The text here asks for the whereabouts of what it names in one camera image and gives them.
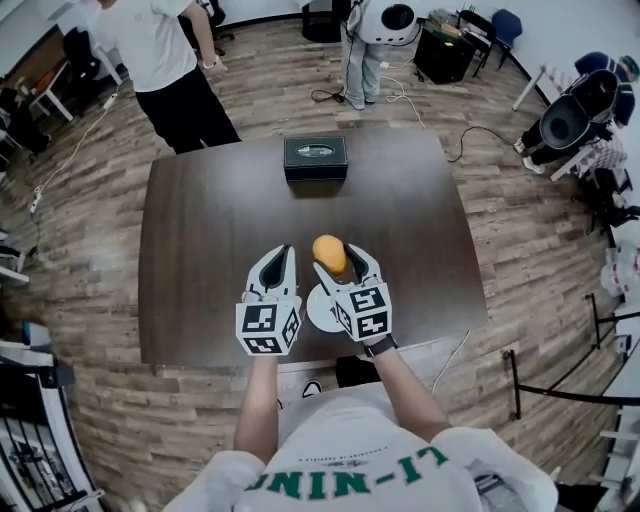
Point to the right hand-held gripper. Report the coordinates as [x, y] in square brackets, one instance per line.
[365, 312]

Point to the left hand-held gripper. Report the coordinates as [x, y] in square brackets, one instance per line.
[260, 325]

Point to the yellow-brown potato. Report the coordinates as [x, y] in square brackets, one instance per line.
[329, 254]

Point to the small white plate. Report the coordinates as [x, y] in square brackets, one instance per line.
[320, 310]

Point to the person's right forearm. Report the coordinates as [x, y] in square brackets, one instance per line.
[407, 395]

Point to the person's left forearm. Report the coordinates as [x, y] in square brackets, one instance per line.
[257, 405]

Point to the dark brown table white legs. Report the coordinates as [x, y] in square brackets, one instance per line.
[210, 225]

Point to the person's black trousers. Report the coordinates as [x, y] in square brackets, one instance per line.
[355, 372]

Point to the person's left sneaker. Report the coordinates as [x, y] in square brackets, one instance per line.
[312, 387]

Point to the black tissue box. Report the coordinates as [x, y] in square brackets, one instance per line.
[315, 159]

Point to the person's white printed t-shirt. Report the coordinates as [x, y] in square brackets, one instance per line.
[360, 460]

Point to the white power strip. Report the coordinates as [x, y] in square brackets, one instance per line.
[385, 65]
[36, 199]
[110, 101]

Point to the black cabinet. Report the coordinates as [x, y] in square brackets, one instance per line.
[442, 57]

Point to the black wheeled stand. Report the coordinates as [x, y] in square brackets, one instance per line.
[565, 395]

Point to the white capsule backpack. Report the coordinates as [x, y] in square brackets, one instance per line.
[395, 22]

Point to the black office chair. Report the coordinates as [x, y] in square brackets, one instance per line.
[215, 25]
[607, 200]

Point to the clear water jug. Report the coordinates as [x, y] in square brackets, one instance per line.
[615, 272]
[632, 257]

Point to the boxes stacked on cabinet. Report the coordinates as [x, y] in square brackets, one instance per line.
[442, 25]

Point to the black capsule backpack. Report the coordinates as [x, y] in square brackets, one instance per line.
[575, 115]

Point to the black folding chair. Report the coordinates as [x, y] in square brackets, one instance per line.
[477, 30]

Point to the black metal rack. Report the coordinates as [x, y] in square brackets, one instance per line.
[40, 440]

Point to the checkered cloth table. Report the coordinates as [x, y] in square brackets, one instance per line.
[607, 150]

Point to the blue chair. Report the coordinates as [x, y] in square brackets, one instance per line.
[507, 27]

